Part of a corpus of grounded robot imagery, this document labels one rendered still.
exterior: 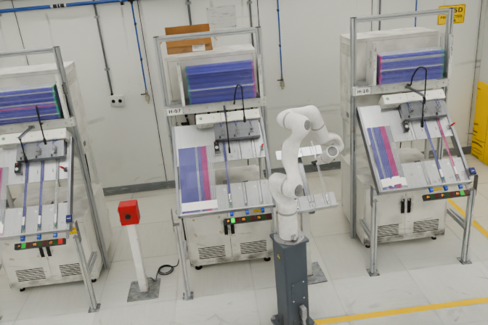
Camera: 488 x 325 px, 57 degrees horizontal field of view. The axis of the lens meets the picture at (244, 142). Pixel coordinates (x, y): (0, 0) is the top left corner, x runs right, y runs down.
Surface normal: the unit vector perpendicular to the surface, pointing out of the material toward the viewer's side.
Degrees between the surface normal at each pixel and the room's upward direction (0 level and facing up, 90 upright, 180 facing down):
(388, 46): 90
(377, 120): 44
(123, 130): 90
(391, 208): 90
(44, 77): 90
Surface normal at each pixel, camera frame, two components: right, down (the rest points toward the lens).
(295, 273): 0.42, 0.29
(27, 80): 0.09, 0.35
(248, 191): 0.00, -0.41
